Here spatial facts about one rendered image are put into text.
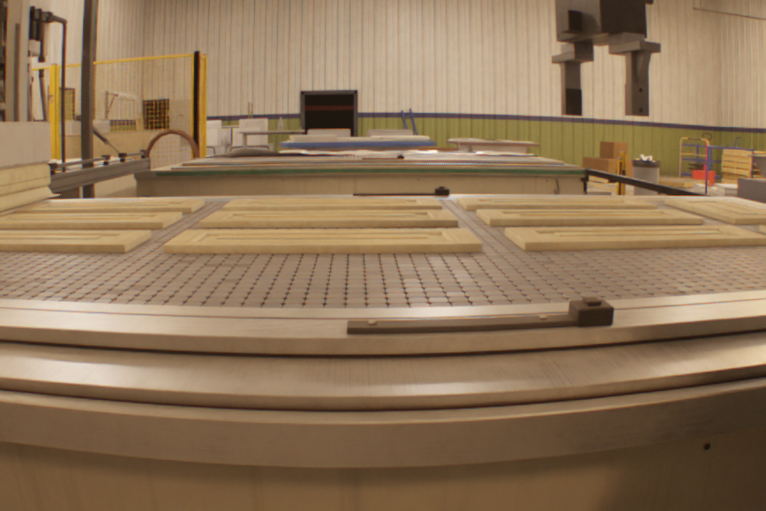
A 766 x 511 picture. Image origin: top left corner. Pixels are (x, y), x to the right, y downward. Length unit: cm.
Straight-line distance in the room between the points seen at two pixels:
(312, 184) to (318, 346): 401
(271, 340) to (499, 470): 31
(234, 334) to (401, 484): 27
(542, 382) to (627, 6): 99
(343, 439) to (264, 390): 10
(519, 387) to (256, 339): 32
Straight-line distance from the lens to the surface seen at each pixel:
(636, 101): 140
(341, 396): 68
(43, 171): 283
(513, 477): 78
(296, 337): 78
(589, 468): 81
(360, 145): 769
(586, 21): 150
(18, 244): 150
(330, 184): 475
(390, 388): 70
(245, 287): 103
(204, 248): 132
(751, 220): 199
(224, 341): 79
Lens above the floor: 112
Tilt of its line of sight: 9 degrees down
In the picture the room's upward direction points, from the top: straight up
